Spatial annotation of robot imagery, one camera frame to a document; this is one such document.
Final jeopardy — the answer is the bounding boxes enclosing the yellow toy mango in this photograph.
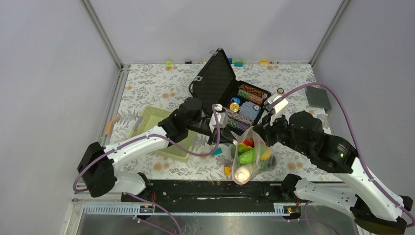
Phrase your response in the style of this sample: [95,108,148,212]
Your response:
[237,143,252,155]

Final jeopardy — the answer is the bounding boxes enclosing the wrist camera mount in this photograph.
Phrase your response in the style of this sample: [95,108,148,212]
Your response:
[264,94,288,126]
[208,104,229,133]

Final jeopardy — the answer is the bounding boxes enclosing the blue playing cards deck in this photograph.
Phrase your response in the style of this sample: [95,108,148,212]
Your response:
[239,101,260,119]

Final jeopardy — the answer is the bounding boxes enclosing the dark grey lego baseplate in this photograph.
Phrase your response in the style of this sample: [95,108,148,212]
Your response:
[305,86,332,111]

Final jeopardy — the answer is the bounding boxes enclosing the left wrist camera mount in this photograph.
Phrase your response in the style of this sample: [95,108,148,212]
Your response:
[208,104,229,133]

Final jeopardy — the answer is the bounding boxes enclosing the red toy pepper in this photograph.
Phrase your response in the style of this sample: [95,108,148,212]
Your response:
[243,139,254,147]

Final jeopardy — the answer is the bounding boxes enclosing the clear zip top bag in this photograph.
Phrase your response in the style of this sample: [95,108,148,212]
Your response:
[230,127,277,185]

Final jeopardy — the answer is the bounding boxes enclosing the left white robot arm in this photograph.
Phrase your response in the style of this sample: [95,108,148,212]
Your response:
[72,97,228,201]

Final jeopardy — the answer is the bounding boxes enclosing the yellow toy banana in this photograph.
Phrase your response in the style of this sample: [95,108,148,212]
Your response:
[260,149,273,161]

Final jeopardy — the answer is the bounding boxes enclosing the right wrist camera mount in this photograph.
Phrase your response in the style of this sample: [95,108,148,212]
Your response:
[264,94,288,126]

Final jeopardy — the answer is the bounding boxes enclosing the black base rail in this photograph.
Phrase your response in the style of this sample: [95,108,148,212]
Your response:
[138,180,298,213]

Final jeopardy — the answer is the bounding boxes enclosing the yellow small block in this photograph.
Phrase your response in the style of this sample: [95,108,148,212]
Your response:
[224,166,231,176]

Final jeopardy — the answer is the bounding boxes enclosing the wooden block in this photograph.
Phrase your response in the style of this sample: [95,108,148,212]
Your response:
[104,121,114,136]

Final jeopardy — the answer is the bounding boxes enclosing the yellow big blind button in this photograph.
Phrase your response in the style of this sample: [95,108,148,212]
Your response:
[229,102,240,113]

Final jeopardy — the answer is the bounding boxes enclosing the black poker chip case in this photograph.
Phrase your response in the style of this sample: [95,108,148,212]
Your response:
[188,48,271,135]

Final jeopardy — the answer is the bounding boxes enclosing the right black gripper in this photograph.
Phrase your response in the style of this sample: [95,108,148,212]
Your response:
[253,108,311,156]

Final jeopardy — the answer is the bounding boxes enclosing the green plastic basket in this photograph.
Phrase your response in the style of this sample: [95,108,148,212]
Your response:
[129,106,197,163]

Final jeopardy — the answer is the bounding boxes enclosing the white green leek toy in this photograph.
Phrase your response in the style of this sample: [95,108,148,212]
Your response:
[233,164,260,185]

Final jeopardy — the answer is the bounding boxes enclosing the teal small block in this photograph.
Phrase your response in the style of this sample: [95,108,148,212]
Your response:
[212,148,223,156]

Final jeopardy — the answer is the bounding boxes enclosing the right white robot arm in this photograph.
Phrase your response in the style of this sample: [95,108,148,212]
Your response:
[254,111,414,235]

